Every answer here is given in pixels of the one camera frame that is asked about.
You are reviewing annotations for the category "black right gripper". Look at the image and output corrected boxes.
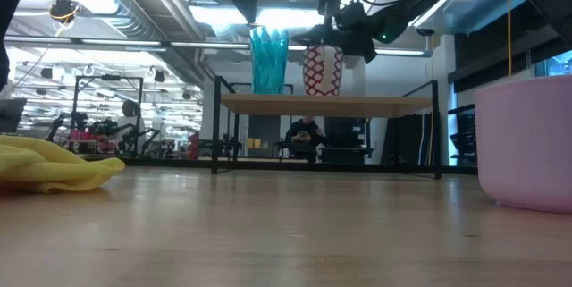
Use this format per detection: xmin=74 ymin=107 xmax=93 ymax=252
xmin=290 ymin=0 xmax=379 ymax=65

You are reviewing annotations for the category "red white patterned cup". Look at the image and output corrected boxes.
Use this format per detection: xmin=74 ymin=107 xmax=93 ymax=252
xmin=302 ymin=44 xmax=345 ymax=97

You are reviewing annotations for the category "teal blue patterned cup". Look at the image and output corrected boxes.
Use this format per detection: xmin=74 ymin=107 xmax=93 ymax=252
xmin=248 ymin=25 xmax=290 ymax=96

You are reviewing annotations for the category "pink plastic bowl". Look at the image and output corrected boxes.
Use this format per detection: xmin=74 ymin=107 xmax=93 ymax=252
xmin=473 ymin=73 xmax=572 ymax=215

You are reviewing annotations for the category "person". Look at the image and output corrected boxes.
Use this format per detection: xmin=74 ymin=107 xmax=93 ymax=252
xmin=116 ymin=98 xmax=147 ymax=154
xmin=284 ymin=115 xmax=328 ymax=163

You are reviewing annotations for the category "black perforated panel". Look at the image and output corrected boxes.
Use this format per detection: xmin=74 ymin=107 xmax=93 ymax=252
xmin=448 ymin=103 xmax=477 ymax=166

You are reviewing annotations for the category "yellow cloth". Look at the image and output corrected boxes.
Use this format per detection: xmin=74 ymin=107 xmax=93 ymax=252
xmin=0 ymin=134 xmax=127 ymax=195

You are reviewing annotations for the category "dark monitor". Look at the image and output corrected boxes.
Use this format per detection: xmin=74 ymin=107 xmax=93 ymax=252
xmin=0 ymin=97 xmax=28 ymax=134

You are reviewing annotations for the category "wooden shelf black metal frame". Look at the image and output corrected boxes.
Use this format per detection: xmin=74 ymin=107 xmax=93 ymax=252
xmin=210 ymin=74 xmax=444 ymax=181

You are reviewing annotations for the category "black metal background frame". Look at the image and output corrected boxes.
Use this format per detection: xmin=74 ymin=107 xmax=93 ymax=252
xmin=70 ymin=74 xmax=145 ymax=156

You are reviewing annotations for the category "black ceiling dome camera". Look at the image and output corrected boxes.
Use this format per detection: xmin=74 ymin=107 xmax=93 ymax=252
xmin=47 ymin=0 xmax=81 ymax=25

